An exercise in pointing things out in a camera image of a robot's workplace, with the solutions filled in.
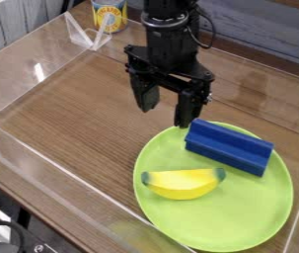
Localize yellow toy banana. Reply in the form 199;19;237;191
142;168;227;200

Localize black device with knob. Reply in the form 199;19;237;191
11;226;70;253

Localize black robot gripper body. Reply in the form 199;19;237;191
124;13;215;103

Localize clear acrylic enclosure wall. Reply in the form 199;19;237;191
0;5;299;253

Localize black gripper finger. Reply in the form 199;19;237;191
174;90;203;128
131;73;159;113

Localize blue foam block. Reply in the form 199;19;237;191
184;119;274;177

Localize yellow labelled tin can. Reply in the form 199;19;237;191
91;0;128;34

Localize green round plate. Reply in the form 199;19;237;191
134;126;294;253

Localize black cable loop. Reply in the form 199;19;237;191
0;220;25;253

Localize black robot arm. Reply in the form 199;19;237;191
124;0;215;128

